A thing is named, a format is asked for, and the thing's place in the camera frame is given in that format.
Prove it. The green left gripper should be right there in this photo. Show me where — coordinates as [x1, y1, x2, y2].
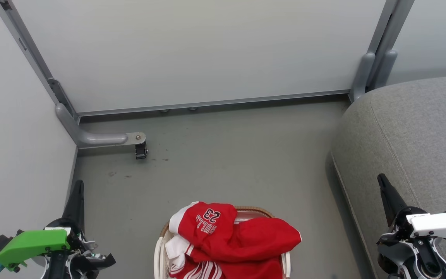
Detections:
[0, 180, 92, 272]

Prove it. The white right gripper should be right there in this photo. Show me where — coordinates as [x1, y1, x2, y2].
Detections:
[377, 173, 446, 238]

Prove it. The red basketball jersey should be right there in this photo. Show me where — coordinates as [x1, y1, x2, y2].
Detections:
[165, 201, 302, 279]

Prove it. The grey fabric sofa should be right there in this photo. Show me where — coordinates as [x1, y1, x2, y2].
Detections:
[330, 75, 446, 279]

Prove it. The white wicker-rimmed laundry basket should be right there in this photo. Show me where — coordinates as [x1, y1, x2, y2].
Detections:
[154, 206, 292, 279]

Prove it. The grey partition post with foot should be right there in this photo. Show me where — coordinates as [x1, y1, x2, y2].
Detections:
[0, 0, 146, 150]

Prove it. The grey partition post pair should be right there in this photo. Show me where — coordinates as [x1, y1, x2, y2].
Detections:
[348, 0, 415, 103]

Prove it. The grey partition bottom rail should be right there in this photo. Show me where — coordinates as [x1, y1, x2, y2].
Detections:
[77, 90, 351, 117]

